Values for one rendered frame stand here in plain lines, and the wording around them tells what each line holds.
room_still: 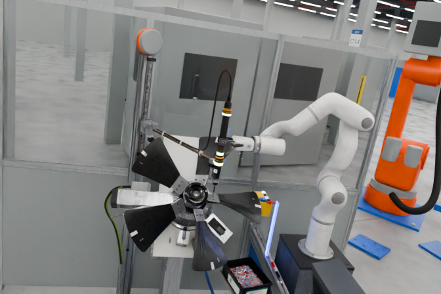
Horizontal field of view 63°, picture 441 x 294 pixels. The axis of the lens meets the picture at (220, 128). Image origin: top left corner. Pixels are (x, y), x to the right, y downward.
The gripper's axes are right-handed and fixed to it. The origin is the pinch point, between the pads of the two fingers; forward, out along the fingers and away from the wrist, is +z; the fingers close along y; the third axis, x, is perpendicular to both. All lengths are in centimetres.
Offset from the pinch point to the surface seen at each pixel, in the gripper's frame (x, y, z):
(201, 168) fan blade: -19.8, 10.3, 6.4
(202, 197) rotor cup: -28.0, -6.0, 6.2
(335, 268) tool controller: -24, -63, -36
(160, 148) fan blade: -10.8, 9.9, 28.7
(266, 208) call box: -45, 21, -38
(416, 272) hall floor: -147, 110, -244
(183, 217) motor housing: -43.7, 1.2, 13.0
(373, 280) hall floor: -148, 94, -186
